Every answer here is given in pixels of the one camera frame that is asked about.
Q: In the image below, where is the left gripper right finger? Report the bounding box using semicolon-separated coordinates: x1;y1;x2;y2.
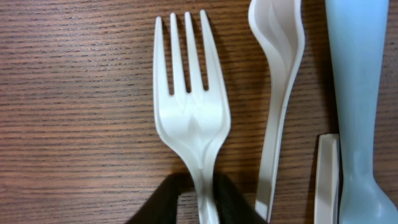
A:
213;172;268;224

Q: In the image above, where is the white plastic fork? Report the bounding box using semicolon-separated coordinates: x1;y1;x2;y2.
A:
314;134;340;224
153;10;231;224

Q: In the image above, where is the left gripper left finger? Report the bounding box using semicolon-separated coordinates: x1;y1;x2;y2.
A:
126;173;193;224

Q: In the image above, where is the light blue plastic fork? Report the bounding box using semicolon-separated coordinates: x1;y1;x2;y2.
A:
325;0;397;224

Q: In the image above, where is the white fork on its side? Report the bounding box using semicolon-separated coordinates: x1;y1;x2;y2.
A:
248;0;305;223

